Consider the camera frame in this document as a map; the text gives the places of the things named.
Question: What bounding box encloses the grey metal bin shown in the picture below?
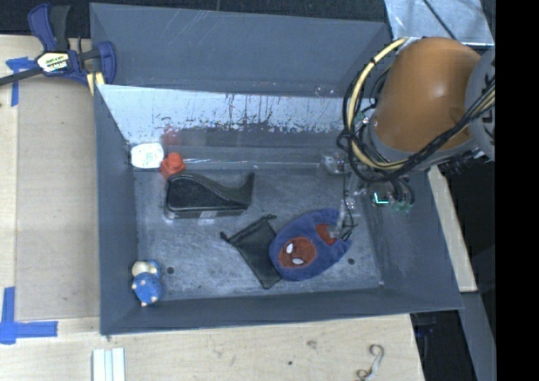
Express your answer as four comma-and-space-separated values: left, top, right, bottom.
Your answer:
88, 2, 465, 336

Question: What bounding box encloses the black cloth pouch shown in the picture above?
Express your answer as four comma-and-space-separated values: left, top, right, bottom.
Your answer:
219, 213, 282, 290

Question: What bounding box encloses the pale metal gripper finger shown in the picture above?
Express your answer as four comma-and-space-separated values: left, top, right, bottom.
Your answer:
319, 151, 350, 177
332, 196, 360, 244

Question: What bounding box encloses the black cylinder on white bracket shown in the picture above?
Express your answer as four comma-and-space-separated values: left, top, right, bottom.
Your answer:
437, 148, 486, 176

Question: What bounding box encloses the white oval packet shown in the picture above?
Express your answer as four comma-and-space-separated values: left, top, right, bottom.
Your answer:
130, 142, 165, 169

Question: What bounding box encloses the blue plush slipper red face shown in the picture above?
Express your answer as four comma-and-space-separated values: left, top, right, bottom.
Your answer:
268, 207, 354, 282

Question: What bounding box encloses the red toy block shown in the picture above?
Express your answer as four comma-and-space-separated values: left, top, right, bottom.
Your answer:
158, 152, 187, 180

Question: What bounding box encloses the blue and cream toy figure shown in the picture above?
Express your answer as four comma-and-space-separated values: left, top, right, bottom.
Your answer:
129, 260, 164, 309

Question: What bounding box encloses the black curved case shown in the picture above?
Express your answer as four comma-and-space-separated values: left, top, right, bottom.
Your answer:
164, 171, 256, 220

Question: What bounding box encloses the pale wood flat board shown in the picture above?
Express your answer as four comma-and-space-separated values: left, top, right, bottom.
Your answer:
15, 78, 102, 322

